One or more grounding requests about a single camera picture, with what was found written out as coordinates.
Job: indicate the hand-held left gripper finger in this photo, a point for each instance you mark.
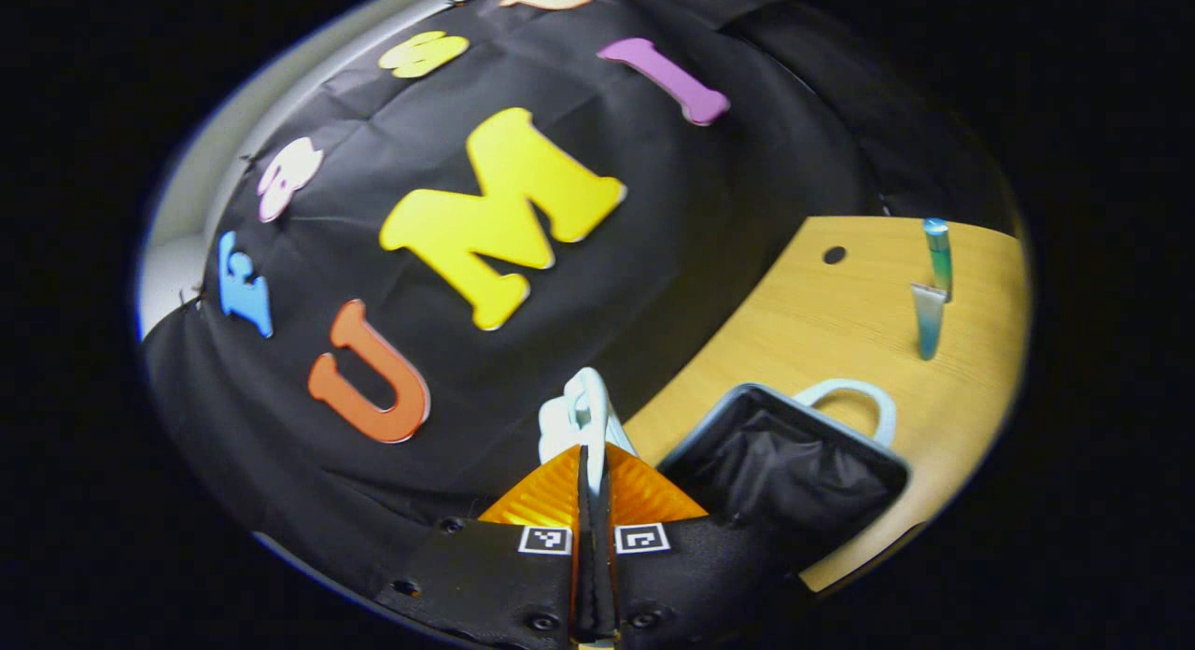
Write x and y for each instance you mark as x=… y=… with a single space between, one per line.
x=586 y=557
x=603 y=557

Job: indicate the small white suitcase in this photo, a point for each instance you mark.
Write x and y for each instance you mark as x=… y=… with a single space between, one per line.
x=794 y=473

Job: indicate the clear blue skin care tube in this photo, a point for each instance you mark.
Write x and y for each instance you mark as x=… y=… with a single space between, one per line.
x=928 y=318

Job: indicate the blue cap skin care bottle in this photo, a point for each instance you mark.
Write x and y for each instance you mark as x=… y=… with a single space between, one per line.
x=938 y=253

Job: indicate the black round table grommet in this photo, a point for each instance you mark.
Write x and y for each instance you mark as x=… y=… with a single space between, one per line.
x=834 y=255

